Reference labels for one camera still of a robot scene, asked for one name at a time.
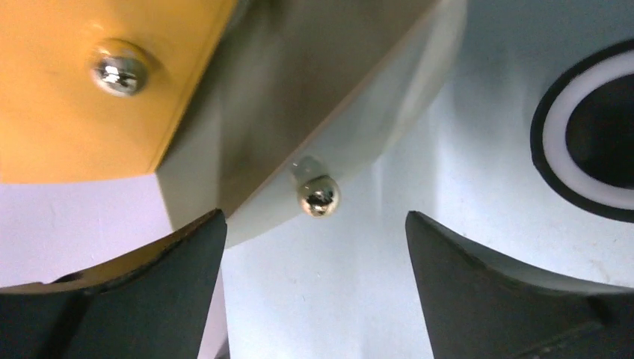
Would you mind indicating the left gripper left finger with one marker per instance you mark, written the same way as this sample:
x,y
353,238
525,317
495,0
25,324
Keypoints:
x,y
152,302

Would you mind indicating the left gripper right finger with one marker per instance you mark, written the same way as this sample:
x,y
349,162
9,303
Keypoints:
x,y
480,303

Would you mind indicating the pink teal cartoon suitcase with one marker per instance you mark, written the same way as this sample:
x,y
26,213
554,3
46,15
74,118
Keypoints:
x,y
581,135

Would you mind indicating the cream orange cylindrical container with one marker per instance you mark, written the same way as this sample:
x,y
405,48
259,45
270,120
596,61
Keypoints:
x,y
260,108

